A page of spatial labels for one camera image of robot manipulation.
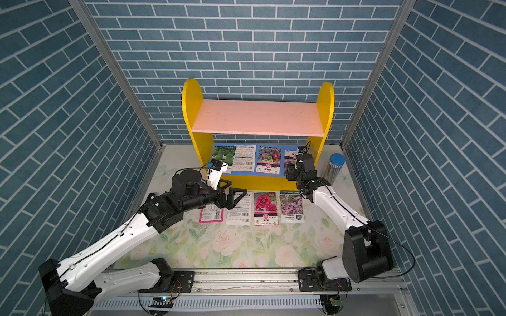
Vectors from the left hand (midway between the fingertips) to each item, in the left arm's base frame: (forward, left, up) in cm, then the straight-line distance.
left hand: (244, 190), depth 67 cm
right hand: (+20, -22, -11) cm, 31 cm away
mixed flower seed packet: (+26, -10, -14) cm, 31 cm away
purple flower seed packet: (+9, -21, -28) cm, 36 cm away
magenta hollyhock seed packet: (+8, -9, -29) cm, 31 cm away
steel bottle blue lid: (+21, -40, -9) cm, 46 cm away
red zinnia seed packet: (+29, -20, -15) cm, 38 cm away
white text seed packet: (+5, +3, -28) cm, 29 cm away
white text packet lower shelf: (+28, +2, -15) cm, 32 cm away
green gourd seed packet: (+29, +12, -14) cm, 35 cm away
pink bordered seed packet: (+5, +17, -29) cm, 34 cm away
